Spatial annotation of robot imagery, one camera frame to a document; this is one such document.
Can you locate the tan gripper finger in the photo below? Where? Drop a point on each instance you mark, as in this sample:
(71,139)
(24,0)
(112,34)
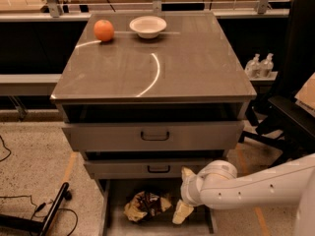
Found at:
(187,174)
(182,211)

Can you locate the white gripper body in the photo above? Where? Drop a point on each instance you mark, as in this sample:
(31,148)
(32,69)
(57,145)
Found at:
(188,190)

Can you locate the brown chip bag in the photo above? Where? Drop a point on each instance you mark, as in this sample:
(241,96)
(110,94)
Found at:
(146,205)

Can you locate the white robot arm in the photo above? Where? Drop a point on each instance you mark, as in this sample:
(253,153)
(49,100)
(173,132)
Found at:
(218,186)

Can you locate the top grey drawer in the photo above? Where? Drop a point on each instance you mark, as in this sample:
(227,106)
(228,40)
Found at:
(126,136)

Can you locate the grey drawer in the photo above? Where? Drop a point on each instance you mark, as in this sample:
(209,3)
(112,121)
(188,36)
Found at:
(126,136)
(137,168)

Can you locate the open bottom drawer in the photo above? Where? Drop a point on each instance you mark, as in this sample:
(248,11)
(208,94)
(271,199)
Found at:
(117,193)

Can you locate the middle grey drawer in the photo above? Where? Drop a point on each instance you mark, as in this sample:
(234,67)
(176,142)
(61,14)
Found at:
(137,168)

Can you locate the grey drawer cabinet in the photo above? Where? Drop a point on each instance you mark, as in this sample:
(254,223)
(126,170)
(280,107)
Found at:
(188,73)

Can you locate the right clear sanitizer bottle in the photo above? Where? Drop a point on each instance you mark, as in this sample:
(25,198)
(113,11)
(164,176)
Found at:
(266,66)

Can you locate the white bowl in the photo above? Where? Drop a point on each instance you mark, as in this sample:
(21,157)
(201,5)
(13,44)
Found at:
(148,27)

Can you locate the black office chair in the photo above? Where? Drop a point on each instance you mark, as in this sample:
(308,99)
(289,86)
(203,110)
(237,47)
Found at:
(286,126)

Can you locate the orange fruit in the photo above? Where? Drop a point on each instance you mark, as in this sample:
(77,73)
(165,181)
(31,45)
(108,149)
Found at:
(103,30)

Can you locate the black middle drawer handle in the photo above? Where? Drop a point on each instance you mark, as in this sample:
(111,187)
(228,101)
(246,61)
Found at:
(158,169)

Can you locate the black drawer handle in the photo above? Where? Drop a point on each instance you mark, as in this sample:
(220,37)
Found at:
(154,137)
(158,169)

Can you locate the black top drawer handle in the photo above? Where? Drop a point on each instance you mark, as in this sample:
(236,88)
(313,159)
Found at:
(154,137)

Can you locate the grey bench rail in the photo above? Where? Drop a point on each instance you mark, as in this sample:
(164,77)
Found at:
(33,84)

